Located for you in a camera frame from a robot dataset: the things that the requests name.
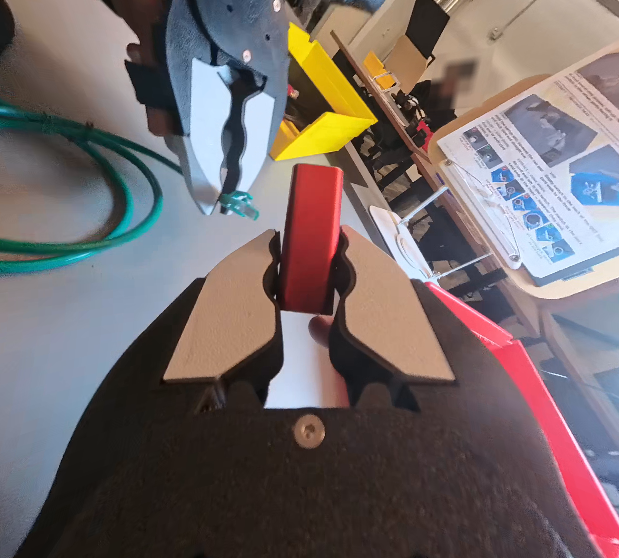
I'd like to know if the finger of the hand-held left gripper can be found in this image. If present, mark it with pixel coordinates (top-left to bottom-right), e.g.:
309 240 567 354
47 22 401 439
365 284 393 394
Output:
236 91 276 203
184 58 234 216

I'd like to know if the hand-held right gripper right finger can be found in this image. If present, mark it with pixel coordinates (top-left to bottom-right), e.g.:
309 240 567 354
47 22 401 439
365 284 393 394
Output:
329 225 456 406

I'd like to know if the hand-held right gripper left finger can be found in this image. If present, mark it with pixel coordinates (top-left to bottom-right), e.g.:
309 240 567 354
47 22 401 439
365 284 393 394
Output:
162 228 284 404

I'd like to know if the yellow plastic bin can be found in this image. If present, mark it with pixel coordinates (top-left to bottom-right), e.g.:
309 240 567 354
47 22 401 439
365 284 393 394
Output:
270 22 378 161

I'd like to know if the red metal port box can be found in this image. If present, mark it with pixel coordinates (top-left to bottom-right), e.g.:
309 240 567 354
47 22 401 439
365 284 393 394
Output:
278 163 344 315

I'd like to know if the green ethernet cable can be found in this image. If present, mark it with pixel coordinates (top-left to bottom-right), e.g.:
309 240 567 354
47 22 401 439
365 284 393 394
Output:
0 101 260 274

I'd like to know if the red plastic bin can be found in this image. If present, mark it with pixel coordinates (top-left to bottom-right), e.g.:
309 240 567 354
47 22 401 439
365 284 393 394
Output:
426 282 619 558

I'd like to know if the person's right hand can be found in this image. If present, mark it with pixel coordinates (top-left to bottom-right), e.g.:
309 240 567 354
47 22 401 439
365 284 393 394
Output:
309 315 337 348

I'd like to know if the white stand base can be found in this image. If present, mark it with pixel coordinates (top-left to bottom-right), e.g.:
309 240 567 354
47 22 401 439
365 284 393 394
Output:
370 205 438 283

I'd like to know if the wooden table with black legs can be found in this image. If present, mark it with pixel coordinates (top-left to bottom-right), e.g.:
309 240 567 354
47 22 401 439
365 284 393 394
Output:
330 30 436 162

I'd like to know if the small yellow box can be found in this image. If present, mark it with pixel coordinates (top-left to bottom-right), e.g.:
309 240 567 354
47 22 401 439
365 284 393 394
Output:
363 52 398 90

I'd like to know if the white cabinet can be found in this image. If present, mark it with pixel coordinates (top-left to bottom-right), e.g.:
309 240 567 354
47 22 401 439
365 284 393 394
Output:
309 0 494 61

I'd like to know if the instruction sheet on clipboard stand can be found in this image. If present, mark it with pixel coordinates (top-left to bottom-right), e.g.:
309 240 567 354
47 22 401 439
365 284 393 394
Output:
428 43 619 300

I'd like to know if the black panel on cardboard stand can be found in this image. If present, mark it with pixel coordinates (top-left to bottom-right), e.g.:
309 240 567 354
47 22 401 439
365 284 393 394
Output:
384 0 450 95

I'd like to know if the printed instruction poster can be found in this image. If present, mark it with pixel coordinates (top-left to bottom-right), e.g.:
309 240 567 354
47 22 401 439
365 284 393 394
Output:
437 53 619 278

